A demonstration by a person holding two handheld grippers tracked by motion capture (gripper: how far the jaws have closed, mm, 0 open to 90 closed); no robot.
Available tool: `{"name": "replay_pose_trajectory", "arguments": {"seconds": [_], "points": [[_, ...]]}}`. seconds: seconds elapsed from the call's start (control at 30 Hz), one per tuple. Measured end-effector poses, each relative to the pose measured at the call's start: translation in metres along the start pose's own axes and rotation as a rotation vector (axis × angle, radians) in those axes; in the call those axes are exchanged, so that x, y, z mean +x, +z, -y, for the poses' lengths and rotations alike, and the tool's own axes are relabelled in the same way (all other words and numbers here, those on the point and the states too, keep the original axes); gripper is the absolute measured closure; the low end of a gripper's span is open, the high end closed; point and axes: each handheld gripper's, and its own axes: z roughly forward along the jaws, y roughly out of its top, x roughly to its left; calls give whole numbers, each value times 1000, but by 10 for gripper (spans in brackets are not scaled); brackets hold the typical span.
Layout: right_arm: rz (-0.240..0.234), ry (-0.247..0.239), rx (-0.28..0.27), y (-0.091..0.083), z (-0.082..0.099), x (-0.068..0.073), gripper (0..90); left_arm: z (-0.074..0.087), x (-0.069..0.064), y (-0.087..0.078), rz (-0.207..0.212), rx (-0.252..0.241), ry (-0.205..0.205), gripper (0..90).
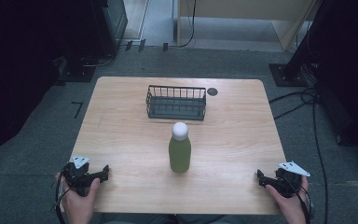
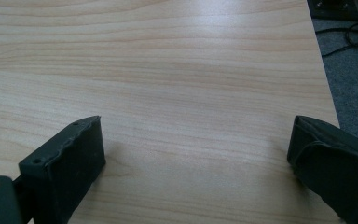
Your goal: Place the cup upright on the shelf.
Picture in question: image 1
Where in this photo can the person's left hand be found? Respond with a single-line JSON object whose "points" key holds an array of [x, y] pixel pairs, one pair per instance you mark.
{"points": [[80, 203]]}

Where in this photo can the black floor tape strip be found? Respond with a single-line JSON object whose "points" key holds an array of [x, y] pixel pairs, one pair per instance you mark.
{"points": [[141, 45], [165, 47], [128, 45]]}

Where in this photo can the black equipment cabinet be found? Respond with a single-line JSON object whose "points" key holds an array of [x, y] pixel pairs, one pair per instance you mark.
{"points": [[113, 25]]}

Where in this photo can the black stand with base plate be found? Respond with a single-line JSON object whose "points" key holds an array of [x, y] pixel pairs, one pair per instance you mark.
{"points": [[76, 73], [295, 67]]}

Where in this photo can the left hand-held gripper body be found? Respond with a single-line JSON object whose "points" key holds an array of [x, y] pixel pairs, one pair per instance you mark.
{"points": [[76, 178]]}

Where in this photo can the black round table grommet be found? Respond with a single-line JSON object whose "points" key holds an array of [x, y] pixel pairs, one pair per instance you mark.
{"points": [[212, 91]]}

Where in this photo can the green bottle with white cap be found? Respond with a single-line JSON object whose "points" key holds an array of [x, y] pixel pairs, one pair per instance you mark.
{"points": [[179, 149]]}

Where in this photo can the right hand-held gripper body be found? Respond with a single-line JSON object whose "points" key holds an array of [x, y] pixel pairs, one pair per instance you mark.
{"points": [[287, 182]]}

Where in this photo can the light wooden desk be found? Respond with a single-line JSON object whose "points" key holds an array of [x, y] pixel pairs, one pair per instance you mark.
{"points": [[245, 9]]}

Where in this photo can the dark curtain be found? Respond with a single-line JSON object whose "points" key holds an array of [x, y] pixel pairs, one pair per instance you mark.
{"points": [[351, 77], [18, 71]]}

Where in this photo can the person's right hand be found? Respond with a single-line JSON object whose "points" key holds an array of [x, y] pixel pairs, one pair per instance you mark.
{"points": [[287, 207]]}

